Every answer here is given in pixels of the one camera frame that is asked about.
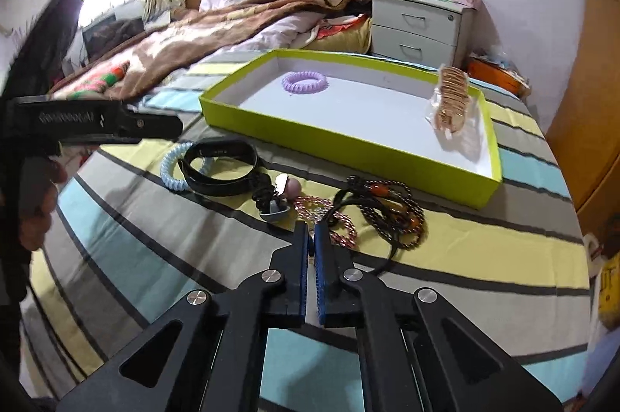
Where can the brown blanket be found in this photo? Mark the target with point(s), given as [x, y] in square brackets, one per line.
[218, 25]

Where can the red white cloth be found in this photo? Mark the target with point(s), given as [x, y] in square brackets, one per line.
[339, 25]

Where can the pink metallic hair clip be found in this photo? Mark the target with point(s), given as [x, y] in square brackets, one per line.
[346, 230]

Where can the gold hair clip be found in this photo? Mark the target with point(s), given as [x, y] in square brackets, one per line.
[453, 97]

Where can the black wristband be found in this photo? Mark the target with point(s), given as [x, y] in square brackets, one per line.
[223, 148]

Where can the wooden wardrobe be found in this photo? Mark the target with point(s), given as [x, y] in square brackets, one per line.
[593, 78]

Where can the green cardboard tray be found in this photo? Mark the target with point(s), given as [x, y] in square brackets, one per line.
[363, 116]

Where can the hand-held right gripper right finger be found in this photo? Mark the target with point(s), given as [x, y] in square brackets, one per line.
[320, 281]

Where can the person's left hand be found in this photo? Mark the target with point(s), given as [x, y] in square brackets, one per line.
[38, 204]

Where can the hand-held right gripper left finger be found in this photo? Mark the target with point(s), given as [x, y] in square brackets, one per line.
[301, 281]

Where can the white nightstand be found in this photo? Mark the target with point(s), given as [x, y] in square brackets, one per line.
[416, 20]

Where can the yellow bag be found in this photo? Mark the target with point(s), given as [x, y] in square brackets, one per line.
[611, 291]

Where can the olive mattress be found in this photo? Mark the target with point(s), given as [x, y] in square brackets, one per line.
[348, 41]

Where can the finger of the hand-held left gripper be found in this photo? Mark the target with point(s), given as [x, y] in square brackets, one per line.
[155, 124]

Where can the plastic bag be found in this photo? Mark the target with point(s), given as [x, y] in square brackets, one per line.
[499, 61]

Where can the orange box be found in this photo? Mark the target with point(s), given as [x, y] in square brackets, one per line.
[494, 78]

